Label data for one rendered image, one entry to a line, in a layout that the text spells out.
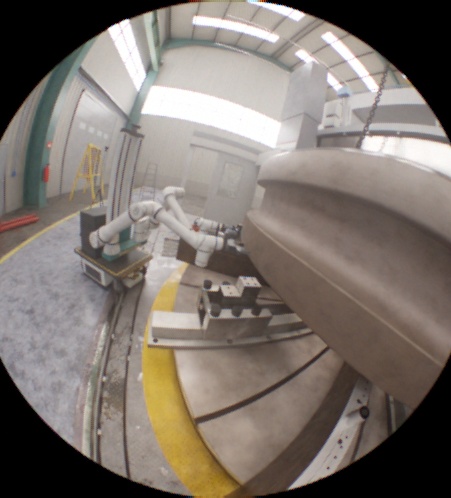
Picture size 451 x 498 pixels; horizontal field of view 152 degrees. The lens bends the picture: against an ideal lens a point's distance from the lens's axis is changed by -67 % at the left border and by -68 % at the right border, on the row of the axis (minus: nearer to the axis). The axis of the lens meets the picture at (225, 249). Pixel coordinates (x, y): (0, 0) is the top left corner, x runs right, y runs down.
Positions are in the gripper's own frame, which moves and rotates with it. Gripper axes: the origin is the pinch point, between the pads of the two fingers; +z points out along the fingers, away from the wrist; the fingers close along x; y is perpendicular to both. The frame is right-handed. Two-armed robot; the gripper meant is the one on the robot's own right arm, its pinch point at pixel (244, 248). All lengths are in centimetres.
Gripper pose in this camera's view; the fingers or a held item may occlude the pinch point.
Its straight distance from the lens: 121.0
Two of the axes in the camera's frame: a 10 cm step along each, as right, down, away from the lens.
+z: 9.4, 1.5, 2.9
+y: -2.5, 9.0, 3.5
